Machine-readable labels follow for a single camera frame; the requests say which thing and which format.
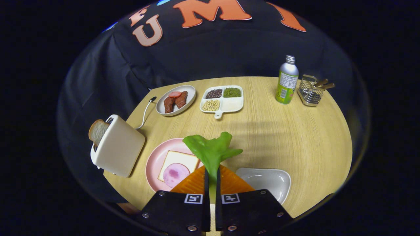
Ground pink plate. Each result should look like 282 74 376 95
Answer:
145 138 205 192

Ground green lettuce leaf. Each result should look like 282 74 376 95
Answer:
182 132 243 204

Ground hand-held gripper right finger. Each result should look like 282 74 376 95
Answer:
216 165 294 236

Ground brown meat strip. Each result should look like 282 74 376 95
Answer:
163 96 176 114
175 91 188 109

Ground silver bottle with green label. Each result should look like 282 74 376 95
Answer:
275 55 299 105

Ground white bread slice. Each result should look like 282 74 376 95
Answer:
158 150 200 182

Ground brown toast slice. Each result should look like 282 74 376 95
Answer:
88 119 110 148

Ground white toaster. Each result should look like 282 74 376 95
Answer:
90 114 145 178

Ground pile of yellow soybeans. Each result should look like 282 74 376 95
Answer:
202 100 221 111

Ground grey round plate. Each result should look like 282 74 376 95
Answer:
156 85 197 117

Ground white toaster cable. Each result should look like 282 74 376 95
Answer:
136 97 157 130

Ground white divided tray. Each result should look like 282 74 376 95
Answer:
200 85 244 119

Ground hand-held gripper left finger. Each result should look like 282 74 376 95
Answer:
136 165 210 236

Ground pink ham slice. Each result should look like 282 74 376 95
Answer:
163 163 191 188

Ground metal wire basket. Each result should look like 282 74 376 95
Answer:
298 75 325 107

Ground white shallow dish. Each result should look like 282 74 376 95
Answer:
236 168 291 204

